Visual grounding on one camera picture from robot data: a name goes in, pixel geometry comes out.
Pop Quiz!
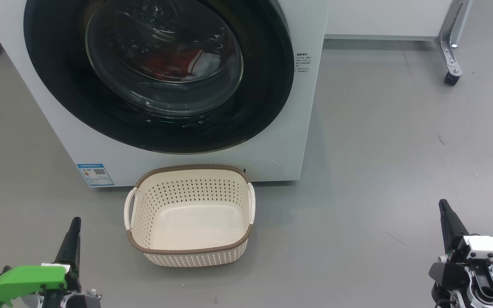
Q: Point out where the white front-load washing machine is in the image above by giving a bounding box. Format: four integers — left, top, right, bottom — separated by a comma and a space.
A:
0, 0, 329, 189

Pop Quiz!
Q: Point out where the metal stand leg with caster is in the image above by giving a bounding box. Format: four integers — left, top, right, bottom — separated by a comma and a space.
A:
435, 0, 472, 86

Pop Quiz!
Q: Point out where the white board panel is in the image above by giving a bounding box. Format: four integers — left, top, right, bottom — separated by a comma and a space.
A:
324, 0, 457, 41

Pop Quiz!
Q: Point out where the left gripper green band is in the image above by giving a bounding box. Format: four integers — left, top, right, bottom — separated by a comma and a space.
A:
0, 217, 82, 308

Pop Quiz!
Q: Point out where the red and white garment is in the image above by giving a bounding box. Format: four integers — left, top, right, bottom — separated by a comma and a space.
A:
142, 46, 224, 83

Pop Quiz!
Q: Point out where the cream perforated basket brown rim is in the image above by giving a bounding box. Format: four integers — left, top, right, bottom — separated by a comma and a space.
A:
123, 164, 256, 268

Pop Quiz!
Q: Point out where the round black glass washer door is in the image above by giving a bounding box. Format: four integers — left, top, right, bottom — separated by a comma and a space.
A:
23, 0, 295, 155

